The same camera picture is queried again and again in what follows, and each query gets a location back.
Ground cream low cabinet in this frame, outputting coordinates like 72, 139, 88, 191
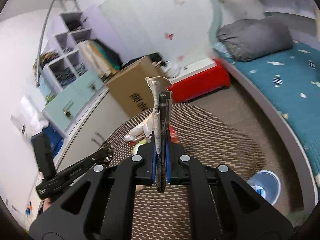
54, 89, 129, 171

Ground chrome ladder rail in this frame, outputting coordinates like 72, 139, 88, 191
35, 0, 81, 87

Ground brown cardboard box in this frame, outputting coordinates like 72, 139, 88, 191
107, 56, 165, 118

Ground red storage bench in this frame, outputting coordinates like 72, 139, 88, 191
170, 58, 231, 103

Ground blue paper bag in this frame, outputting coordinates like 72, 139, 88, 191
30, 125, 64, 159

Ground teal bunk bed frame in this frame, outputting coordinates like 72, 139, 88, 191
199, 0, 320, 213

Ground wardrobe with butterfly stickers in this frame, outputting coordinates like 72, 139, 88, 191
100, 0, 213, 67

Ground grey folded duvet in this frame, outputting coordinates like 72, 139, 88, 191
216, 16, 293, 62

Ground white cubby shelf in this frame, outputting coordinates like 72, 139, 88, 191
41, 11, 91, 94

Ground teal drawer unit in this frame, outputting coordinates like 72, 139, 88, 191
43, 68, 104, 133

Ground grey paper wrapper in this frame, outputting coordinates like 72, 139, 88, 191
145, 76, 172, 193

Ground white bag on bench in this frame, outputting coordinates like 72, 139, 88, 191
166, 62, 181, 79

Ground red brown snack bag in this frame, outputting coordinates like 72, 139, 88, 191
169, 126, 179, 143

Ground white orange plastic bag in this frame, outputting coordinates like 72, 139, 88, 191
124, 113, 153, 142

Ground teal bed mattress cover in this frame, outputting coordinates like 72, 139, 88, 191
214, 41, 320, 179

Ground hanging clothes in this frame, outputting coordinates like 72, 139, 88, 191
76, 40, 122, 78

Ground brown polka dot tablecloth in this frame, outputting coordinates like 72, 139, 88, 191
100, 104, 277, 239

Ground green sock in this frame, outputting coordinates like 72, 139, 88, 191
132, 139, 148, 156

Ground light blue trash bin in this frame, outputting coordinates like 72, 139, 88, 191
247, 170, 281, 206

